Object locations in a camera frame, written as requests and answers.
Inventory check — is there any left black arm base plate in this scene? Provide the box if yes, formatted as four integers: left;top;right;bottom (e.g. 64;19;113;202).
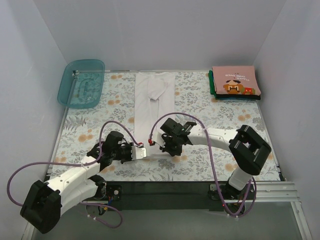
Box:
100;184;123;201

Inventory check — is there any floral table mat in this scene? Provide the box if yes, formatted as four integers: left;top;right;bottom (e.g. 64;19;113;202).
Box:
49;72;268;181

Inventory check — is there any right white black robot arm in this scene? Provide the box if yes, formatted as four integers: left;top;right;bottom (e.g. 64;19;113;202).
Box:
160;118;272;196

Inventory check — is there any white t shirt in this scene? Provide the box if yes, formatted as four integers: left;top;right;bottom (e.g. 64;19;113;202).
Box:
134;72;176;158

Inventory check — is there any teal plastic basket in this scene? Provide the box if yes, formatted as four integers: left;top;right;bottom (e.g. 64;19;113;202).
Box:
57;59;105;109

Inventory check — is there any green folded t shirt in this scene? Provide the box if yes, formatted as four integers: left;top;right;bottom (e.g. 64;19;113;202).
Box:
208;70;216;98

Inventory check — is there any black folded t shirt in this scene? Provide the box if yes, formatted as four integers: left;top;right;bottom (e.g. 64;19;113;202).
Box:
213;94;261;100

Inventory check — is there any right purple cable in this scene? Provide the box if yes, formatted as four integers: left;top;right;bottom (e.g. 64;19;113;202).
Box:
148;112;258;218

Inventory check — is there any aluminium frame rail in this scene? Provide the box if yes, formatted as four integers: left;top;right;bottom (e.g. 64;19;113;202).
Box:
22;181;312;240

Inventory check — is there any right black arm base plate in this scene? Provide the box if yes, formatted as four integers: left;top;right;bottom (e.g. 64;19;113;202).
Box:
208;184;255;201

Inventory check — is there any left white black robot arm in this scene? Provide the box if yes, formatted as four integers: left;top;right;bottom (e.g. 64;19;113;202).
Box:
20;131;134;234

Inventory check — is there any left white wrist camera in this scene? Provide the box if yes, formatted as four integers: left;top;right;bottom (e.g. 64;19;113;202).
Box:
131;142;147;161

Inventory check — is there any pink folded printed t shirt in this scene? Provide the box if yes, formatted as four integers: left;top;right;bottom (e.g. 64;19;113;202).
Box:
212;65;261;98

